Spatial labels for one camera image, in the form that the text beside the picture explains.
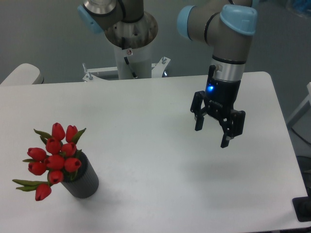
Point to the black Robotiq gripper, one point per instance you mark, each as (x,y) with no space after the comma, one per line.
(217,101)

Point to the red tulip bouquet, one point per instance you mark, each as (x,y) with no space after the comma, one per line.
(60,159)

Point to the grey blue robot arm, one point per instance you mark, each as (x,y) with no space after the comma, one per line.
(226,25)

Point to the dark grey ribbed vase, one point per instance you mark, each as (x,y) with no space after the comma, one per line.
(85,183)

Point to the black device at table edge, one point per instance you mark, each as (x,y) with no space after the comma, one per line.
(302,207)

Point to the beige chair armrest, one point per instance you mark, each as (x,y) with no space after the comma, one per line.
(24,74)

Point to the white furniture frame right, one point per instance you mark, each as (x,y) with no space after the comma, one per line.
(301,109)

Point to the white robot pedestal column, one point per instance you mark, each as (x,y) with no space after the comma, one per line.
(133,63)

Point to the white pedestal base frame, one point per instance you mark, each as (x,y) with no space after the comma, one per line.
(111,73)

